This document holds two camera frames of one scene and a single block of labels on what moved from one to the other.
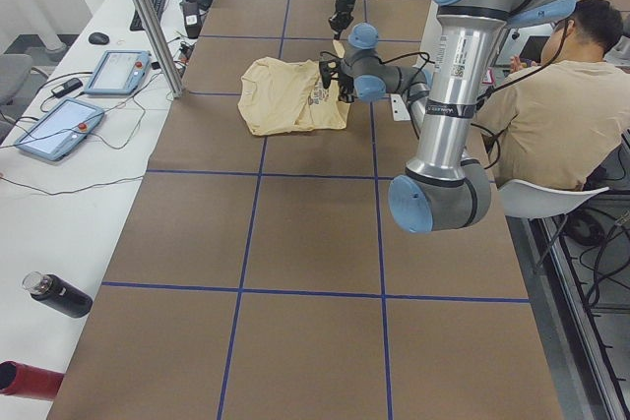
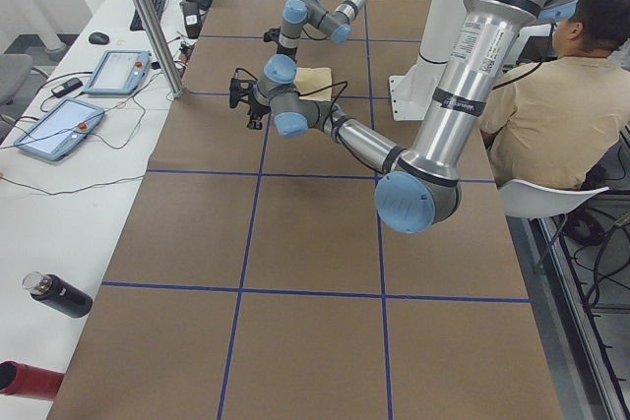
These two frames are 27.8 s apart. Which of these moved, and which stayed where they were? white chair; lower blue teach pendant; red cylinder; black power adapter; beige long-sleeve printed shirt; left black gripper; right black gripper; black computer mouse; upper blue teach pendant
Moved: right black gripper; beige long-sleeve printed shirt; left black gripper
Stayed: black computer mouse; red cylinder; black power adapter; lower blue teach pendant; upper blue teach pendant; white chair
